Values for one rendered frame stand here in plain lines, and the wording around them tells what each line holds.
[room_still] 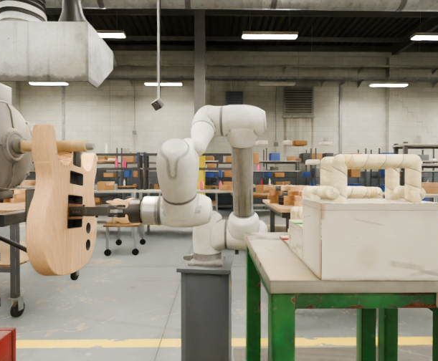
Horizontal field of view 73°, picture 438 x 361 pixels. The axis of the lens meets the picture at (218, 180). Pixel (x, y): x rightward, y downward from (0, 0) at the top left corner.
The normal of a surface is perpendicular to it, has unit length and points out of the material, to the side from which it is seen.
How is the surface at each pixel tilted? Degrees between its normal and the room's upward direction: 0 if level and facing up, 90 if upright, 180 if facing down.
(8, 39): 90
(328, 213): 90
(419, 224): 90
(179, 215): 125
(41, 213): 67
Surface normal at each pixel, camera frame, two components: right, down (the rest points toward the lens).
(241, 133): -0.08, 0.52
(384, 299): 0.01, 0.01
